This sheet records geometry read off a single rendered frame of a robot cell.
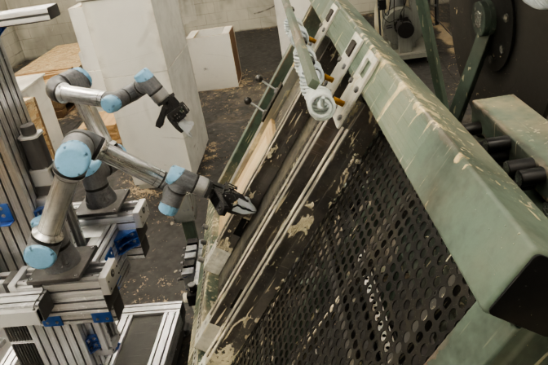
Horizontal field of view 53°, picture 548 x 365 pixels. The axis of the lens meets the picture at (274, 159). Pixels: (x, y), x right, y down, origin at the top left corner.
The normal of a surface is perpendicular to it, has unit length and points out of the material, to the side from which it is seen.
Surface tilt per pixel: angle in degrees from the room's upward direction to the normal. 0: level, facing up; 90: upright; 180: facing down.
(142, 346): 0
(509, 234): 55
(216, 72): 90
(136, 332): 0
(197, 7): 90
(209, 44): 90
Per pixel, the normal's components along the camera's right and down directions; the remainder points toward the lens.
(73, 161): 0.22, 0.30
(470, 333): -0.89, -0.39
